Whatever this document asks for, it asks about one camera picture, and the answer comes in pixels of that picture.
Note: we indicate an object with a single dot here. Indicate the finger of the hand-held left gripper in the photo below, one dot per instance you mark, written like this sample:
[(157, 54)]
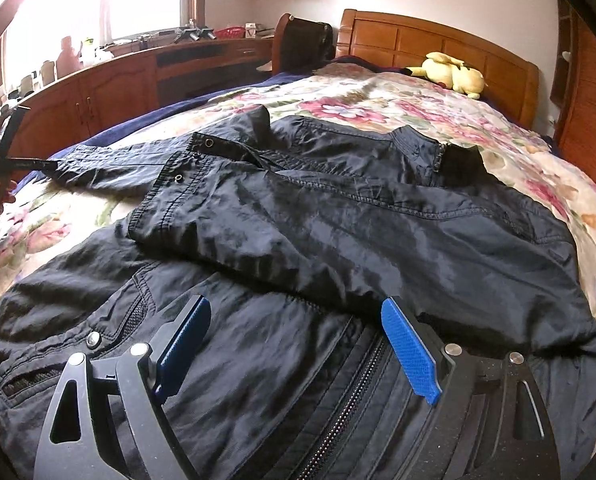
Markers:
[(10, 130), (33, 164)]

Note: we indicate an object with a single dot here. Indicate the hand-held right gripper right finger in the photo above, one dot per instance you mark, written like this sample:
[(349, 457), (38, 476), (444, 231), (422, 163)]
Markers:
[(408, 345)]

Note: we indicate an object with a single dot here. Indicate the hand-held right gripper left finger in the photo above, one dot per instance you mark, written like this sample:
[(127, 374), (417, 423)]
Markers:
[(183, 340)]

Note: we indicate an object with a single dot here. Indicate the black jacket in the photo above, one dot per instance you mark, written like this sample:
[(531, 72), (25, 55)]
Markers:
[(328, 220)]

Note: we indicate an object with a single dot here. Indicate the person's left hand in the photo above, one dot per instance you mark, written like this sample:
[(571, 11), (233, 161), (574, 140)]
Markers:
[(7, 200)]

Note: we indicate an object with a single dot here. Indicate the pink bottle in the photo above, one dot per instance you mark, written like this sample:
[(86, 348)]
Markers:
[(68, 55)]

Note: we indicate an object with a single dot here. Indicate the wooden cabinet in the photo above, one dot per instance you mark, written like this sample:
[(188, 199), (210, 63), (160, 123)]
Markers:
[(103, 95)]

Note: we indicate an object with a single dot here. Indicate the window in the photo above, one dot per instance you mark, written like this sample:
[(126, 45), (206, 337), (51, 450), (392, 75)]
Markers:
[(103, 0)]

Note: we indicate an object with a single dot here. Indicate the red basket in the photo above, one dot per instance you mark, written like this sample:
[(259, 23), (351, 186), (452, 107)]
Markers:
[(229, 32)]

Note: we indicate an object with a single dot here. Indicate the floral blanket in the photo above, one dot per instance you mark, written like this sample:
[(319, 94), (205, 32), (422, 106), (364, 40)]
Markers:
[(378, 105)]

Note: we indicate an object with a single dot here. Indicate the small white box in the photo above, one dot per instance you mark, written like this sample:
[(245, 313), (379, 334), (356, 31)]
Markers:
[(250, 30)]

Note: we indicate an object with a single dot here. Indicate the yellow plush toy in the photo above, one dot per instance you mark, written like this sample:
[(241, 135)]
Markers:
[(453, 75)]

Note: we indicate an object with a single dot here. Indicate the wooden chair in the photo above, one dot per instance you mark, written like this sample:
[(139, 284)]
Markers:
[(279, 45)]

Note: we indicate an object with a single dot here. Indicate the wooden wardrobe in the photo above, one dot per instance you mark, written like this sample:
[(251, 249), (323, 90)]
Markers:
[(593, 110)]

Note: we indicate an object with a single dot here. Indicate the black bag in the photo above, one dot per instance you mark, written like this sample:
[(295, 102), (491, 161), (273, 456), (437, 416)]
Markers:
[(310, 42)]

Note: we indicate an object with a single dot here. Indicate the wooden bed headboard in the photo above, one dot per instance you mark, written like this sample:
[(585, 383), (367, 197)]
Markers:
[(408, 40)]

